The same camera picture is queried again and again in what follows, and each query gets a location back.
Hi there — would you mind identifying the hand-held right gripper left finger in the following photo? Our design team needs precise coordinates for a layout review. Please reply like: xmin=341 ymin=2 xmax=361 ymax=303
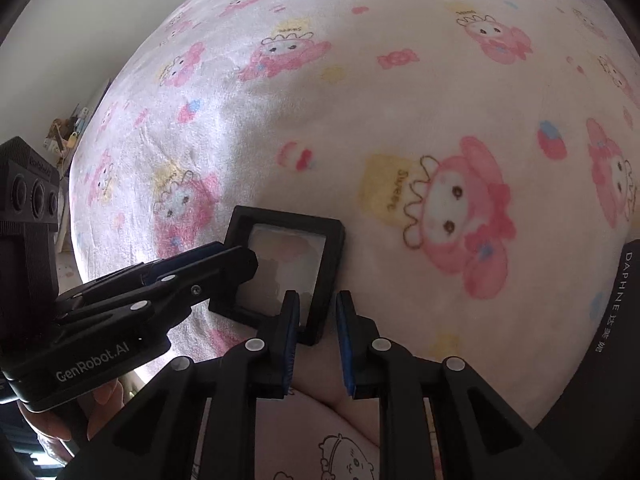
xmin=75 ymin=290 xmax=302 ymax=480

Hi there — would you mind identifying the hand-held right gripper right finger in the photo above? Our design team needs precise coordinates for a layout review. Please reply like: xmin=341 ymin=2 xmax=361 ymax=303
xmin=335 ymin=290 xmax=566 ymax=480

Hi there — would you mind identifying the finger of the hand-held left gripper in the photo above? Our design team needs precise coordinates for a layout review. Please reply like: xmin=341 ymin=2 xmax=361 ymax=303
xmin=82 ymin=241 xmax=227 ymax=292
xmin=55 ymin=246 xmax=259 ymax=342

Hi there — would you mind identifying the black lettered storage box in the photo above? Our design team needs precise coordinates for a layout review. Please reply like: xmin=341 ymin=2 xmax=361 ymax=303
xmin=537 ymin=237 xmax=640 ymax=466

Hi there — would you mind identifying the person's left hand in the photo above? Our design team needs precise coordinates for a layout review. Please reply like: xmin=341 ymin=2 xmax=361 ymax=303
xmin=20 ymin=377 xmax=126 ymax=456

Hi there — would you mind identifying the pale pink cartoon cloth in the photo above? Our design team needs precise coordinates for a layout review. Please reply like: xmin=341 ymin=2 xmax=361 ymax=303
xmin=252 ymin=385 xmax=383 ymax=480

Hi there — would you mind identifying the assorted desk clutter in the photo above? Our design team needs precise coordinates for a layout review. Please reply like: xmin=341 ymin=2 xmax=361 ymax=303
xmin=45 ymin=102 xmax=98 ymax=161

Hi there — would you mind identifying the pink cartoon printed blanket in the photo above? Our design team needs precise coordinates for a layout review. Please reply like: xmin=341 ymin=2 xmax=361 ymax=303
xmin=67 ymin=0 xmax=640 ymax=441

